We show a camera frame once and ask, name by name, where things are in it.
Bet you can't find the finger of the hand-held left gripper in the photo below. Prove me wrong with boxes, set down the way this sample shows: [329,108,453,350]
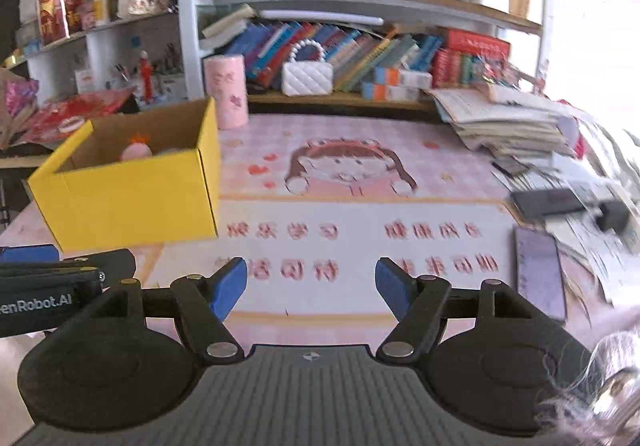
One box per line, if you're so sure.
[0,249,137,289]
[0,243,60,266]

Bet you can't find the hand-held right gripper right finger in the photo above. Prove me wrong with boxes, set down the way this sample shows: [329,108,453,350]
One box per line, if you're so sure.
[375,257,563,361]

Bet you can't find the white flat board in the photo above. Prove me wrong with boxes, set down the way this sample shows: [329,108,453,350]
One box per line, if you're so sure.
[259,9,385,26]

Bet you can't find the pen holder boxes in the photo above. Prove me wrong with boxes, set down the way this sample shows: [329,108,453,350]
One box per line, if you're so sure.
[107,51,186,104]

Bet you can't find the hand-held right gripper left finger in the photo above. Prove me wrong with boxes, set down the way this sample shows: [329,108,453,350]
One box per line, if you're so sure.
[60,256,248,362]

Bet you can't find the white quilted pearl-handle handbag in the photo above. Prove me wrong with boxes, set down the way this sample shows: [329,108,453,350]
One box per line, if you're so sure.
[281,39,334,96]

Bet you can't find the stack of papers and workbooks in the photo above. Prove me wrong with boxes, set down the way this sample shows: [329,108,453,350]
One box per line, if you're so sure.
[427,84,586,159]

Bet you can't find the fluffy grey fur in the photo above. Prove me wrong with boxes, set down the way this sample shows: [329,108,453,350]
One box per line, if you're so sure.
[535,331,640,446]

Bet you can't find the pink printed desk mat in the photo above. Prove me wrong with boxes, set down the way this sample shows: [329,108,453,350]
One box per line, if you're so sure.
[0,113,616,352]

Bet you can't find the red dictionary stack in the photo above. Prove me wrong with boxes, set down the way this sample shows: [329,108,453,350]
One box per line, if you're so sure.
[432,29,511,88]

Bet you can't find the red figure snack bags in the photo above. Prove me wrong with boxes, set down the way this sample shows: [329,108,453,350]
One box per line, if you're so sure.
[35,0,83,44]

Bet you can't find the smartphone with lit screen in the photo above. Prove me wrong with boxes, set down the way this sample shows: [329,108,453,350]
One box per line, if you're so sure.
[514,225,568,322]

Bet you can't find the row of leaning colourful books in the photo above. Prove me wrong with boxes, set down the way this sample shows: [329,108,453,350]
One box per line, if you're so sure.
[220,19,446,92]

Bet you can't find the pink fluffy pompom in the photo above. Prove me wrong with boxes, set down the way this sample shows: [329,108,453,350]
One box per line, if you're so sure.
[120,142,153,161]

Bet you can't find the loose printed papers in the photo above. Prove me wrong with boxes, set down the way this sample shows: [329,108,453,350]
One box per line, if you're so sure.
[545,151,640,304]

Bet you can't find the pink cartoon cylinder container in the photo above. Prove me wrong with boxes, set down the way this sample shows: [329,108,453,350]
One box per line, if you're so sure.
[202,54,249,129]

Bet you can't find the cream books lying flat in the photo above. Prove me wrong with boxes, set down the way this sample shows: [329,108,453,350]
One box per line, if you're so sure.
[200,4,256,50]

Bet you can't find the yellow cardboard box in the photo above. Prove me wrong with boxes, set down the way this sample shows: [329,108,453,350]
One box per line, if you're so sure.
[27,98,221,252]

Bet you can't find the pile of red packets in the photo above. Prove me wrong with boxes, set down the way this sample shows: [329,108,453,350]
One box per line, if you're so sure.
[20,91,136,144]

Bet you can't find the orange white carton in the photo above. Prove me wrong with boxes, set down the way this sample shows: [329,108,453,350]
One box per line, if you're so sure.
[375,66,433,88]
[361,80,421,102]

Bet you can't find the shiny pink wrapping paper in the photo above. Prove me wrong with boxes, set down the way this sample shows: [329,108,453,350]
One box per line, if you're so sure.
[0,69,41,149]

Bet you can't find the smartphone with dark screen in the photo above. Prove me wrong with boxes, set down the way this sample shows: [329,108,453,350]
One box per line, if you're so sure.
[509,187,593,219]

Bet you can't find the colourful figurine cluster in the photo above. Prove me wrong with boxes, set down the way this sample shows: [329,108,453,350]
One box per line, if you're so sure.
[470,54,531,87]

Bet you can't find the white wooden bookshelf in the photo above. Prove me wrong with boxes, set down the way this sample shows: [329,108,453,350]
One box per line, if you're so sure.
[177,0,556,112]

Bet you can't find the red hanging ornament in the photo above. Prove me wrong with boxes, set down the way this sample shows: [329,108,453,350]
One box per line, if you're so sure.
[139,50,156,102]

